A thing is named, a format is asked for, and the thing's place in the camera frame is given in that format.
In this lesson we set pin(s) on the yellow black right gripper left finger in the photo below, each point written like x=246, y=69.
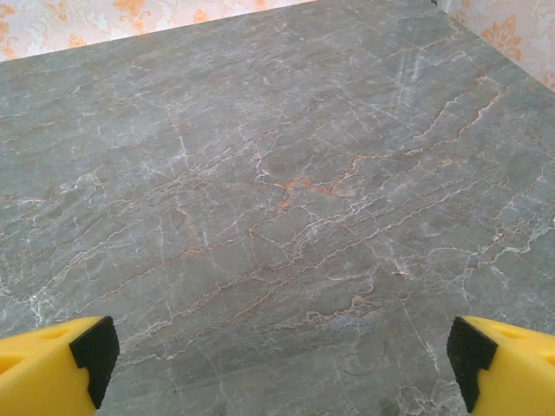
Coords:
x=39, y=368

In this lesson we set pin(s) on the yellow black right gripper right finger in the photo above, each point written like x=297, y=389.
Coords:
x=516, y=372

